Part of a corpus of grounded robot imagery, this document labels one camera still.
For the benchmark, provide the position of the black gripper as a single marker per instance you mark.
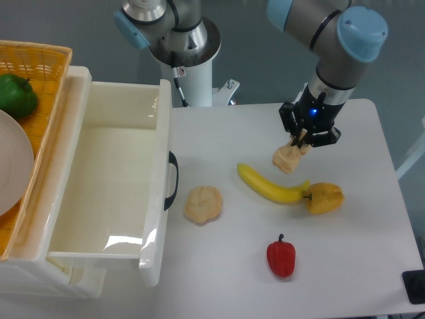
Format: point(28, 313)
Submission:
point(314, 113)

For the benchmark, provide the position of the square bread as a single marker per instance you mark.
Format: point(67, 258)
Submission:
point(288, 157)

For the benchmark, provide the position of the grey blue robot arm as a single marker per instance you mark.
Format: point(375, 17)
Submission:
point(346, 41)

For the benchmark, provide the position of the round bread roll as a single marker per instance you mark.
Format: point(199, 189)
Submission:
point(203, 204)

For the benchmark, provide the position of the upper white drawer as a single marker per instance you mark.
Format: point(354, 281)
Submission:
point(113, 212)

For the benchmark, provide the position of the white drawer cabinet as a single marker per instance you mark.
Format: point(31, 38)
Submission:
point(28, 270)

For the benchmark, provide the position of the yellow bell pepper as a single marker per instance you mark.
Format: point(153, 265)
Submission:
point(323, 198)

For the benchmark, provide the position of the yellow banana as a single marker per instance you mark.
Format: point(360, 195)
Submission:
point(270, 190)

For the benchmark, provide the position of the red bell pepper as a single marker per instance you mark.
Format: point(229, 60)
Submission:
point(281, 257)

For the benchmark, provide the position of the black device at edge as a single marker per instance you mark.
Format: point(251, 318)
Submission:
point(414, 285)

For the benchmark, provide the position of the orange woven basket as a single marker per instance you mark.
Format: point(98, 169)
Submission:
point(46, 66)

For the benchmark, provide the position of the green bell pepper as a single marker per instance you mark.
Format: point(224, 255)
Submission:
point(17, 96)

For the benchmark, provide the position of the white plate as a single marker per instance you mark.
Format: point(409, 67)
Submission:
point(17, 161)

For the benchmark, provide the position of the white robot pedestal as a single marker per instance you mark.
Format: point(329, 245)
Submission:
point(186, 61)

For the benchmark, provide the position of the black drawer handle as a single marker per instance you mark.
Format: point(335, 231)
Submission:
point(173, 181)

